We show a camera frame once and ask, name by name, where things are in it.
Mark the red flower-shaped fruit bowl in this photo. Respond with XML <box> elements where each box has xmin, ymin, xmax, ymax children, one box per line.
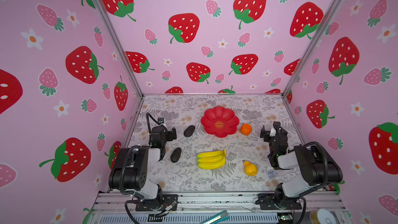
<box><xmin>201</xmin><ymin>106</ymin><xmax>239</xmax><ymax>138</ymax></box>

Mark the yellow fake banana bunch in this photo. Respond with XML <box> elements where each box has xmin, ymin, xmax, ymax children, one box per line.
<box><xmin>197</xmin><ymin>149</ymin><xmax>227</xmax><ymax>170</ymax></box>

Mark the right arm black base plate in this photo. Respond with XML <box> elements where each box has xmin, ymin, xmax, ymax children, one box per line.
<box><xmin>255</xmin><ymin>194</ymin><xmax>302</xmax><ymax>210</ymax></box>

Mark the teal handled tool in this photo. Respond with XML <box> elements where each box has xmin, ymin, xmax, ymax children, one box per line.
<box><xmin>201</xmin><ymin>211</ymin><xmax>230</xmax><ymax>224</ymax></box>

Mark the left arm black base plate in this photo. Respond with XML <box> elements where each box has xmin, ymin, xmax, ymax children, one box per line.
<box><xmin>135</xmin><ymin>194</ymin><xmax>178</xmax><ymax>212</ymax></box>

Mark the small clear plastic packet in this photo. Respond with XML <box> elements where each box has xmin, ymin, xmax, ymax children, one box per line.
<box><xmin>266</xmin><ymin>170</ymin><xmax>286</xmax><ymax>179</ymax></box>

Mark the orange fake orange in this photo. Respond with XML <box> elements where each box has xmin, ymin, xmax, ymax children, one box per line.
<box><xmin>240</xmin><ymin>123</ymin><xmax>252</xmax><ymax>136</ymax></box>

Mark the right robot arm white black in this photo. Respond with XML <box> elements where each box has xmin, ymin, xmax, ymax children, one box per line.
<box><xmin>256</xmin><ymin>121</ymin><xmax>343</xmax><ymax>210</ymax></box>

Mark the dark fake avocado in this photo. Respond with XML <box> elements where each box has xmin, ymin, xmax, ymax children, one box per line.
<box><xmin>183</xmin><ymin>125</ymin><xmax>195</xmax><ymax>138</ymax></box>
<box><xmin>170</xmin><ymin>147</ymin><xmax>182</xmax><ymax>163</ymax></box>

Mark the aluminium front rail frame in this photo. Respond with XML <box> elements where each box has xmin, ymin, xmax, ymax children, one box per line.
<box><xmin>87</xmin><ymin>191</ymin><xmax>353</xmax><ymax>224</ymax></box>

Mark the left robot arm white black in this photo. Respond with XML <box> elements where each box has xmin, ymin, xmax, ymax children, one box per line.
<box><xmin>108</xmin><ymin>114</ymin><xmax>177</xmax><ymax>205</ymax></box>

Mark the yellow fake pear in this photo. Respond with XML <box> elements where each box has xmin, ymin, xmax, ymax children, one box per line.
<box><xmin>244</xmin><ymin>161</ymin><xmax>258</xmax><ymax>176</ymax></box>

